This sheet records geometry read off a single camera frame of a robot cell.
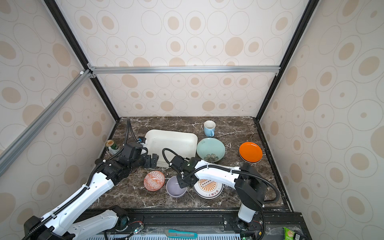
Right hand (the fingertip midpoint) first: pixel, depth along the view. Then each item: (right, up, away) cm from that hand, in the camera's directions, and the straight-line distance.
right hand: (184, 183), depth 82 cm
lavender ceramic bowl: (-6, -3, +1) cm, 7 cm away
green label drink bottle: (-45, +18, +10) cm, 50 cm away
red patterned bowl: (-18, 0, +5) cm, 19 cm away
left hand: (-15, +17, -5) cm, 23 cm away
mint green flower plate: (+16, +16, +19) cm, 29 cm away
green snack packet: (+50, -20, -13) cm, 55 cm away
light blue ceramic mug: (+16, +31, +21) cm, 40 cm away
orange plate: (+42, +15, +16) cm, 48 cm away
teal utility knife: (-4, -20, -12) cm, 23 cm away
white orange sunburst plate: (+13, -4, +1) cm, 14 cm away
